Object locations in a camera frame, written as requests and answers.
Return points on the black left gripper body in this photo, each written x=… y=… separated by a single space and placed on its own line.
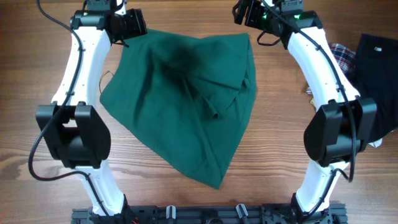
x=130 y=25

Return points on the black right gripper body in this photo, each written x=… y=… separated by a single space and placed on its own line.
x=245 y=14

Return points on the green cloth bag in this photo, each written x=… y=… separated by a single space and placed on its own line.
x=188 y=99

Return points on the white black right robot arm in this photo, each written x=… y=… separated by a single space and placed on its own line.
x=341 y=126

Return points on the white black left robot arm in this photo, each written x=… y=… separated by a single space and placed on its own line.
x=70 y=125

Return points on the plaid checkered shirt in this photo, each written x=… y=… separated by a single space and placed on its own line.
x=345 y=58

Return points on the tan cardboard tag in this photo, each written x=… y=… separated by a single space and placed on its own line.
x=312 y=102

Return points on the dark navy garment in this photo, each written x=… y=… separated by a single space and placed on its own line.
x=375 y=76

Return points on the white paper piece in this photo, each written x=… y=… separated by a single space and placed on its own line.
x=376 y=143

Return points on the black aluminium mounting rail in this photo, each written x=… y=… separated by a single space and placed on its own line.
x=266 y=213

